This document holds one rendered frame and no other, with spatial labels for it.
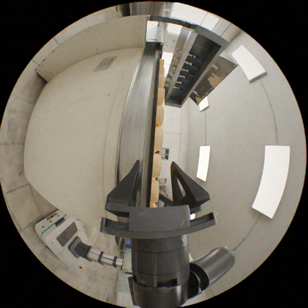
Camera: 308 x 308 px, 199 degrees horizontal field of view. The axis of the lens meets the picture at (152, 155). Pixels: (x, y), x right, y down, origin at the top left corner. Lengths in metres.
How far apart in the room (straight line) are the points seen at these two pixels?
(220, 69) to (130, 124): 0.62
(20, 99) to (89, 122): 0.81
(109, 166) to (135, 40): 0.52
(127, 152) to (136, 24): 0.51
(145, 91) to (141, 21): 0.37
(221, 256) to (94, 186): 0.25
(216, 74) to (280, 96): 1.91
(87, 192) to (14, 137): 0.78
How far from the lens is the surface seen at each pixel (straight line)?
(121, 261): 0.95
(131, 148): 0.18
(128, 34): 0.52
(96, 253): 1.00
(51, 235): 0.90
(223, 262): 0.15
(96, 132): 0.20
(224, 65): 0.67
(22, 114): 0.92
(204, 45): 0.62
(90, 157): 0.20
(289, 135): 2.16
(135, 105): 0.21
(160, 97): 0.22
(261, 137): 2.23
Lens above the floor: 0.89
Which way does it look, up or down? 4 degrees up
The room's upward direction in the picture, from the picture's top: 94 degrees clockwise
